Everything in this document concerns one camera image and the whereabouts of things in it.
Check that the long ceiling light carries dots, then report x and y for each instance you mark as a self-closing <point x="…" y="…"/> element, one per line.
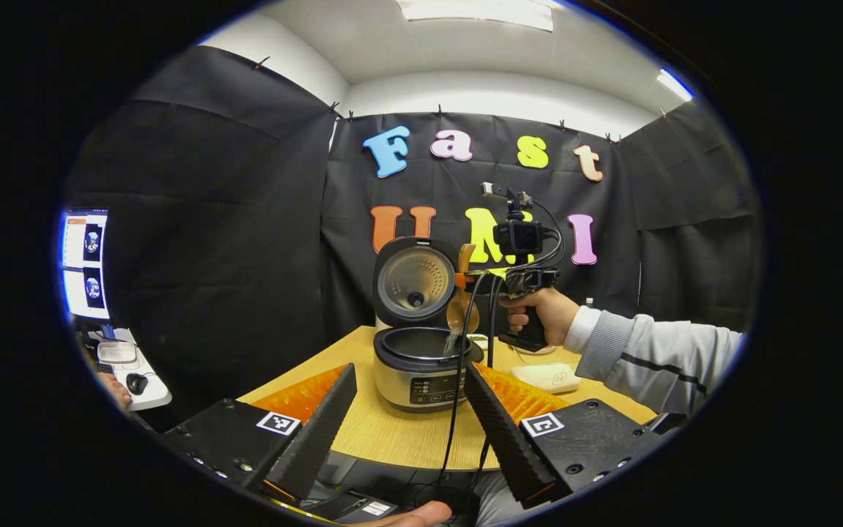
<point x="476" y="11"/>

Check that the white side desk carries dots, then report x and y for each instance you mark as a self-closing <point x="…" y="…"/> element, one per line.
<point x="154" y="395"/>

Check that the black computer mouse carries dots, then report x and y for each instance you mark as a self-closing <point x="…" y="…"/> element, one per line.
<point x="136" y="382"/>

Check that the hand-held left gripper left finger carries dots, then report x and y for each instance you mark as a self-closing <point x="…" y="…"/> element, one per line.
<point x="315" y="439"/>

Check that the computer monitor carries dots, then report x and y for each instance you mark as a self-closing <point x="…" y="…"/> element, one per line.
<point x="86" y="263"/>

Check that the black and silver rice cooker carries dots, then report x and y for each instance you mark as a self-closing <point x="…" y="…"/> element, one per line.
<point x="414" y="366"/>

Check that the person's grey trousers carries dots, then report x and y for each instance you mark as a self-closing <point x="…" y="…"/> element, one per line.
<point x="498" y="501"/>

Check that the small ceiling light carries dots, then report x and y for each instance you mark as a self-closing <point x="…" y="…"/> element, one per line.
<point x="674" y="84"/>

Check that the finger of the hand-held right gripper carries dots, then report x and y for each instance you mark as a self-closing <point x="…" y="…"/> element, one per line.
<point x="459" y="279"/>

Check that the small white rounded box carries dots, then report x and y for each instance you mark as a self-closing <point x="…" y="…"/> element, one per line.
<point x="115" y="353"/>

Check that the black backdrop cloth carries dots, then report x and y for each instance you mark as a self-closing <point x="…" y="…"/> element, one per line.
<point x="231" y="219"/>

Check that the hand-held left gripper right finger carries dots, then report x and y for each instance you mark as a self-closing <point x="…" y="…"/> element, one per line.
<point x="506" y="439"/>

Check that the wooden spoon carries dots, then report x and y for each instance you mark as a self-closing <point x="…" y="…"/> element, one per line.
<point x="458" y="313"/>

